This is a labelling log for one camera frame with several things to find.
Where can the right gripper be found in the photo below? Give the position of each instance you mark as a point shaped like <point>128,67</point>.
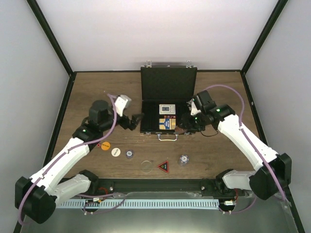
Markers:
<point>187,125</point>

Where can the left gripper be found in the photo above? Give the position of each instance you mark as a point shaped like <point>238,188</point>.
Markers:
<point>133,124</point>

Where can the red black chip stack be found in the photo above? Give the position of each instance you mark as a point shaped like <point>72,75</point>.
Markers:
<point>179,130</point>

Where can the purple chip stack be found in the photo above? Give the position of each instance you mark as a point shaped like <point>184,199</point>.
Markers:
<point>129,154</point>

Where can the black poker case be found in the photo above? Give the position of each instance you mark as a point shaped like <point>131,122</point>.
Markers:
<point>165,84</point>

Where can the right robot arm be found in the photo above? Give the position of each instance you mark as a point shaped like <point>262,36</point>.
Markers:
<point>271,171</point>

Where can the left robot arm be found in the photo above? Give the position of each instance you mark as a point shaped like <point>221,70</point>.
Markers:
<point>39,195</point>

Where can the blue yellow card deck box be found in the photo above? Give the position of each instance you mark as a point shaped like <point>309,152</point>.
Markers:
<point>167,123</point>

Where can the white card deck box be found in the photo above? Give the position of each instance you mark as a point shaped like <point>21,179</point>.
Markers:
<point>167,109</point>

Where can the white dealer button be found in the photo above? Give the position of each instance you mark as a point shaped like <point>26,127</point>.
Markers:
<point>115,152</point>

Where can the orange big blind button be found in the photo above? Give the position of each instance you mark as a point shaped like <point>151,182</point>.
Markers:
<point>105,146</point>

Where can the clear acrylic dealer puck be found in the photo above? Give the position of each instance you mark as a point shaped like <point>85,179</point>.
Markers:
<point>146,166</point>

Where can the triangular all in button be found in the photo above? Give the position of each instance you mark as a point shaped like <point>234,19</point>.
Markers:
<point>164,166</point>

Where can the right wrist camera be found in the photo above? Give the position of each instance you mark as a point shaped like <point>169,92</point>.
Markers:
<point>192,107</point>

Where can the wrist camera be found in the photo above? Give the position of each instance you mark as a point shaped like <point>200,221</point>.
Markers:
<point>122,102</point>
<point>192,107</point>

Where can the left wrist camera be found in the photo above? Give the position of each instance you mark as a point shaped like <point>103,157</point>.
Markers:
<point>122,102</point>

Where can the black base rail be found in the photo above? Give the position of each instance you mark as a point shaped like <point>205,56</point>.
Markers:
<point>207,187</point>

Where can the light blue slotted cable duct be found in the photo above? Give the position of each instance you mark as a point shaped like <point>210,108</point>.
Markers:
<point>143,204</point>

